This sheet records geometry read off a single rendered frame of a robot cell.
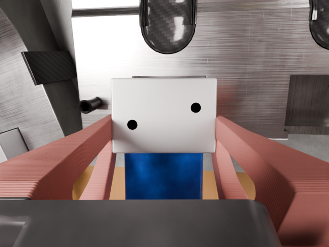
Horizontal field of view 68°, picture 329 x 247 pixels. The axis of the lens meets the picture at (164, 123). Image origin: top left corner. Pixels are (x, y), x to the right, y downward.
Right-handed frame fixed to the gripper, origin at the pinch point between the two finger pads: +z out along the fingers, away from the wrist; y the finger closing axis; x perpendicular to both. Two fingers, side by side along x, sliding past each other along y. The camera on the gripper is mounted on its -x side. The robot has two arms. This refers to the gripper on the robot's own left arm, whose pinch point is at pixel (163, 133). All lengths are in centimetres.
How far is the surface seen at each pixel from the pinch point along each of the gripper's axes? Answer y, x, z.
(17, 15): 13.1, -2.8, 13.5
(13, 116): 14.6, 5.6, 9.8
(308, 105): -11.3, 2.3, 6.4
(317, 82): -11.7, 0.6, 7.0
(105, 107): 4.4, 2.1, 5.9
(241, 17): -5.0, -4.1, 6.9
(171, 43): -0.5, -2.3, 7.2
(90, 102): 5.1, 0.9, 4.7
